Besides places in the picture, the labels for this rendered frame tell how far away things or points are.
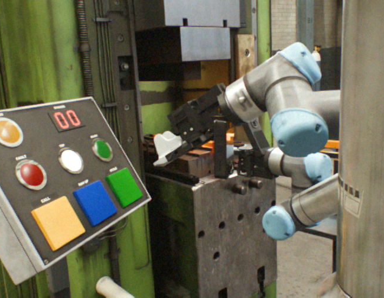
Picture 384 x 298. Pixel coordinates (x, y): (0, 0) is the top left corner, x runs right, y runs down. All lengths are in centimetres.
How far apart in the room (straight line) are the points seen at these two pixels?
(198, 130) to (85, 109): 30
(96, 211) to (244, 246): 70
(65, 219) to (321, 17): 993
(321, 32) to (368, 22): 1014
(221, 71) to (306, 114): 98
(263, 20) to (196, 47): 52
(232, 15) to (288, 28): 837
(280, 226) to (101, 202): 40
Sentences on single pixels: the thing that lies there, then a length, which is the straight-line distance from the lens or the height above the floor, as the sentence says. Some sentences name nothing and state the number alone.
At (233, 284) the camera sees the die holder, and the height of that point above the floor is 55.
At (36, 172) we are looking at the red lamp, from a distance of 74.
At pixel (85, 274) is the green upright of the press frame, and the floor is 68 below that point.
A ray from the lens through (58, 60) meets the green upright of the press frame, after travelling 111.
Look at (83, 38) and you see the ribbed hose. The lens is 113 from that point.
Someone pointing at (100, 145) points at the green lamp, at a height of 110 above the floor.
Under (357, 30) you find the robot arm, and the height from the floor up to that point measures 128.
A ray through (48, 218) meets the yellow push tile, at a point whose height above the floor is 102.
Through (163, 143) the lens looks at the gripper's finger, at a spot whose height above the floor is 111.
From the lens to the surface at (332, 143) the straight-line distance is 154.
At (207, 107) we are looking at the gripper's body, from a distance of 73.
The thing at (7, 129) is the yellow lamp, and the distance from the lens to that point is 76.
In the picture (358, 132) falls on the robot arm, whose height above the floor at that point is 121.
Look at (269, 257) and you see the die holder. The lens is 149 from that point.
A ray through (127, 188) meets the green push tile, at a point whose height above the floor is 101.
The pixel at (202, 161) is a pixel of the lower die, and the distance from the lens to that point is 122.
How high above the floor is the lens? 126
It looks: 12 degrees down
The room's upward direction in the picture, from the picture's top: 3 degrees counter-clockwise
